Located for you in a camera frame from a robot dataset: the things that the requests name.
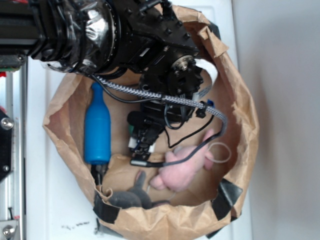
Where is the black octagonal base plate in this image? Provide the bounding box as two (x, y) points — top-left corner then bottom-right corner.
(0, 106), (15, 183)

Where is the green textured ball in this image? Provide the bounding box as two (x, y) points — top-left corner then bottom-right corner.
(128, 125), (135, 137)

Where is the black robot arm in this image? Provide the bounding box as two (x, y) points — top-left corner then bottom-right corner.
(0, 0), (203, 100)

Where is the blue plastic bottle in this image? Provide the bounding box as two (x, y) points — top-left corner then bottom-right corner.
(84, 82), (111, 165)

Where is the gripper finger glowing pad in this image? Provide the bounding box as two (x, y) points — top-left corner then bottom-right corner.
(148, 143), (156, 153)
(128, 137), (138, 150)

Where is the pink plush bunny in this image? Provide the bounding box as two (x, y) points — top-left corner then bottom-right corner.
(149, 128), (214, 192)

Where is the aluminium frame rail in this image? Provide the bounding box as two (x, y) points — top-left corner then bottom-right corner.
(0, 66), (28, 240)

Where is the grey plush toy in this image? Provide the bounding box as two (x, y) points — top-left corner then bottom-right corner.
(108, 171), (170, 210)

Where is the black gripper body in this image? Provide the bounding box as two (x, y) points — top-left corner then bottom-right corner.
(127, 103), (208, 160)

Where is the brown paper bag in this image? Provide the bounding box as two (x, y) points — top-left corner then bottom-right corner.
(43, 6), (259, 240)

